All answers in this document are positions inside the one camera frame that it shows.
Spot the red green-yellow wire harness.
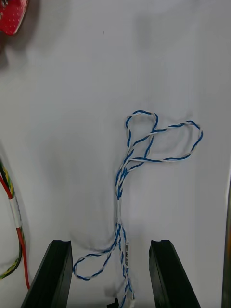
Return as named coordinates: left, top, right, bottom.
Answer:
left=0, top=157, right=31, bottom=290

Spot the round red circuit board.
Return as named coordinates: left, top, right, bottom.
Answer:
left=0, top=0, right=29, bottom=36

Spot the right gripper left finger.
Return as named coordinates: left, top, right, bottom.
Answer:
left=21, top=240, right=74, bottom=308

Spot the blue-white twisted wire harness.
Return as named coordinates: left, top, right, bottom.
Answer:
left=73, top=110, right=204, bottom=308

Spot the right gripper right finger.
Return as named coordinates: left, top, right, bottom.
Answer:
left=148, top=239, right=202, bottom=308

